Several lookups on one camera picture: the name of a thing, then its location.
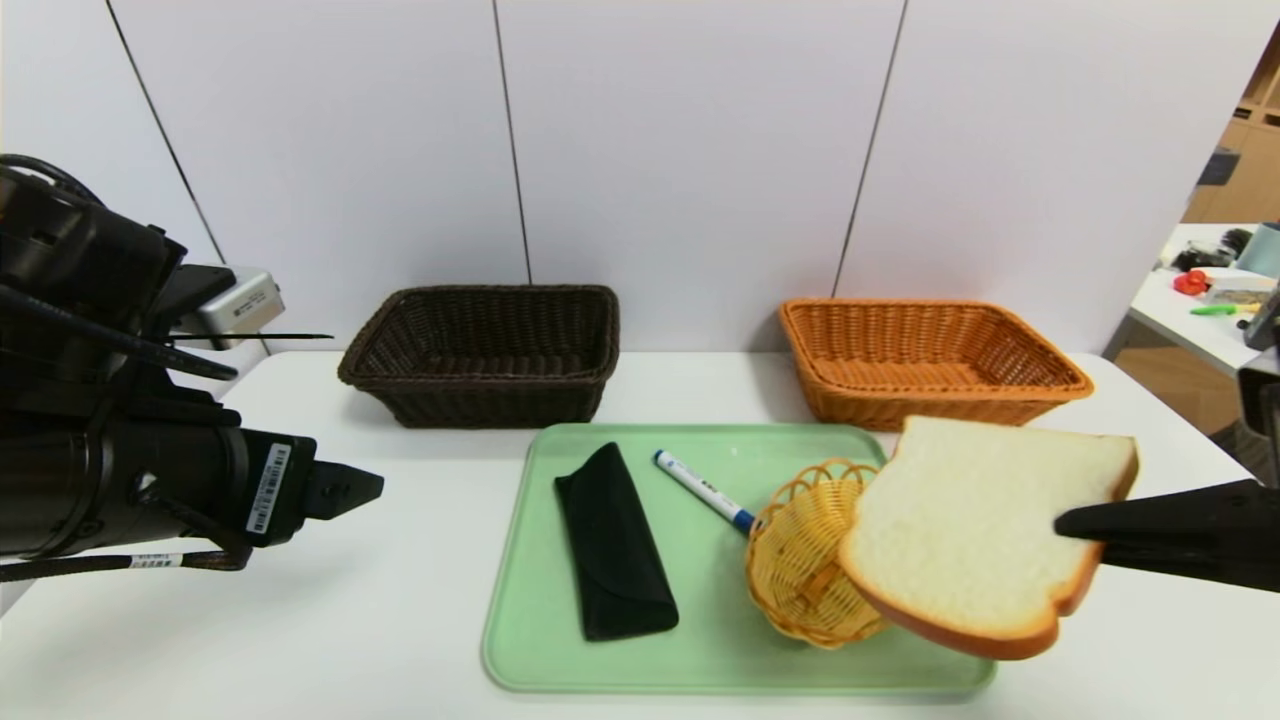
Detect white marker with blue cap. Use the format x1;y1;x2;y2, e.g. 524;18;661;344
653;449;759;536

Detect black cable with white label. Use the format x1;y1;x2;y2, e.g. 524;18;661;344
0;495;253;584

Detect wooden cabinet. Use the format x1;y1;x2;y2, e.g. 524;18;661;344
1180;20;1280;227

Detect small round yellow wicker basket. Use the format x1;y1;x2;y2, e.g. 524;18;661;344
745;458;891;651

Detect black bundle on side table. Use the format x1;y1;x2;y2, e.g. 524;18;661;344
1168;229;1251;273

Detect white shallow box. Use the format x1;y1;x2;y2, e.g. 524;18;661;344
1202;268;1277;306

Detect black fabric pouch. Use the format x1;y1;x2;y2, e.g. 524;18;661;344
555;442;680;641

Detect slice of white bread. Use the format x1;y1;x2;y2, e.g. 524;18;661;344
838;415;1141;662

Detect grey cup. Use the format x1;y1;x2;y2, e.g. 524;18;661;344
1235;222;1280;280

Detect white side table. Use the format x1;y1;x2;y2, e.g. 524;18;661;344
1126;224;1280;381

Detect light green plastic tray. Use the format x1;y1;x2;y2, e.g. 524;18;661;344
482;423;996;694

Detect orange wicker basket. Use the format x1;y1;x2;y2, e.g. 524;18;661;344
779;299;1094;433

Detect dark brown wicker basket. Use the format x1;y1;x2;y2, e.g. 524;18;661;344
338;285;621;430

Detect black woven bin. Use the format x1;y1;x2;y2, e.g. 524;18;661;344
1210;405;1263;486

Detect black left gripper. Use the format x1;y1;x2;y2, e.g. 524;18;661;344
127;411;385;548

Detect black upright device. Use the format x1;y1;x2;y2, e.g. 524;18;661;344
1243;283;1280;351

